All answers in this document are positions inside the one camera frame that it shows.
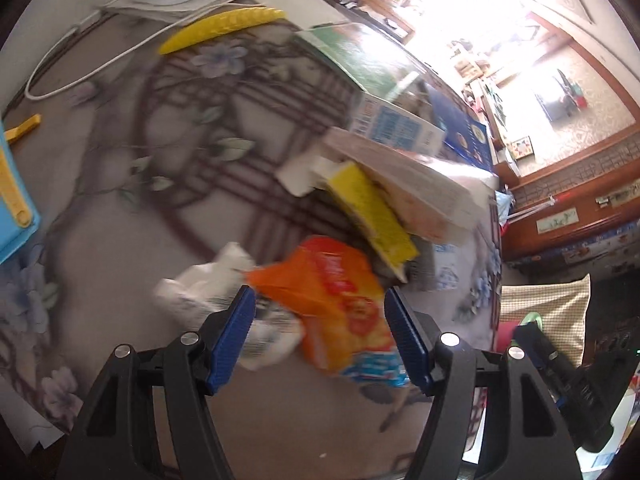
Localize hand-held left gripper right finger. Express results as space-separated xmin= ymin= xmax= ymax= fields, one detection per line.
xmin=384 ymin=287 xmax=583 ymax=480

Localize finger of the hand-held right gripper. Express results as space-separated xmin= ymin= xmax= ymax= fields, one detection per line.
xmin=514 ymin=324 xmax=583 ymax=408

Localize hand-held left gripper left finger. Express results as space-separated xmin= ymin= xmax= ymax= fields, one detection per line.
xmin=55 ymin=285 xmax=257 ymax=480

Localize red bucket with green rim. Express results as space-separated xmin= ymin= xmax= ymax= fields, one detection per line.
xmin=500 ymin=311 xmax=545 ymax=358

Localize white wrapper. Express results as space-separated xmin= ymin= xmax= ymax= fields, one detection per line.
xmin=152 ymin=242 xmax=306 ymax=371

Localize orange snack packet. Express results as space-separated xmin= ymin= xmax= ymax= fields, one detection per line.
xmin=247 ymin=235 xmax=413 ymax=388

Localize yellow cardboard box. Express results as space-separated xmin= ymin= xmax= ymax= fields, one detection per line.
xmin=275 ymin=152 xmax=421 ymax=281

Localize long white cardboard box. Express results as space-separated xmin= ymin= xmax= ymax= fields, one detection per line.
xmin=320 ymin=127 xmax=482 ymax=243

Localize beige checked cloth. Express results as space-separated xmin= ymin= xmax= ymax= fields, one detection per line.
xmin=500 ymin=274 xmax=592 ymax=368

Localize white blue printed packet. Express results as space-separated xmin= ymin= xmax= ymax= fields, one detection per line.
xmin=434 ymin=244 xmax=462 ymax=289

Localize wooden cabinet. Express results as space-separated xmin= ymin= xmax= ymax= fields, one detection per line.
xmin=500 ymin=125 xmax=640 ymax=267

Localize blue plastic bag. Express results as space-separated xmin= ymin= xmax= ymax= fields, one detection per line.
xmin=494 ymin=191 xmax=517 ymax=222

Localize floral printed tablecloth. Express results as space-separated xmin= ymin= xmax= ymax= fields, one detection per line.
xmin=0 ymin=0 xmax=503 ymax=463

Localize white blue milk carton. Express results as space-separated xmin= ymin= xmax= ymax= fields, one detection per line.
xmin=347 ymin=92 xmax=447 ymax=157

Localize blue folder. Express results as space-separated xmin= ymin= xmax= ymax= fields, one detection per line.
xmin=425 ymin=80 xmax=493 ymax=167

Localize blue plastic tray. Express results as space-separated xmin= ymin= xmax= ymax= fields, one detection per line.
xmin=0 ymin=120 xmax=42 ymax=264

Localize green magazine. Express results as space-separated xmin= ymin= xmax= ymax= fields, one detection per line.
xmin=294 ymin=24 xmax=418 ymax=107

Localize yellow plastic clip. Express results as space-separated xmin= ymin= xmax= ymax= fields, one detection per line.
xmin=4 ymin=114 xmax=42 ymax=144

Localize curved yellow plastic strip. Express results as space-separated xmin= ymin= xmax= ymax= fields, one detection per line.
xmin=159 ymin=7 xmax=287 ymax=55

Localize white cable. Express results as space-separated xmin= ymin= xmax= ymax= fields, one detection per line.
xmin=25 ymin=0 xmax=241 ymax=101

